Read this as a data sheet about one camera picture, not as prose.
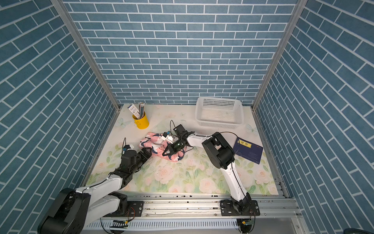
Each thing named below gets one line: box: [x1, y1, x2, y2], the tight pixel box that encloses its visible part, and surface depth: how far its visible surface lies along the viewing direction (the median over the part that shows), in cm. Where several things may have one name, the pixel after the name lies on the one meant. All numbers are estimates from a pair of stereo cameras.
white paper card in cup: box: [127, 103, 141, 119], surface depth 101 cm
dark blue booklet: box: [232, 136, 264, 165], surface depth 98 cm
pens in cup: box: [138, 101, 146, 118], surface depth 101 cm
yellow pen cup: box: [132, 111, 150, 130], surface depth 104 cm
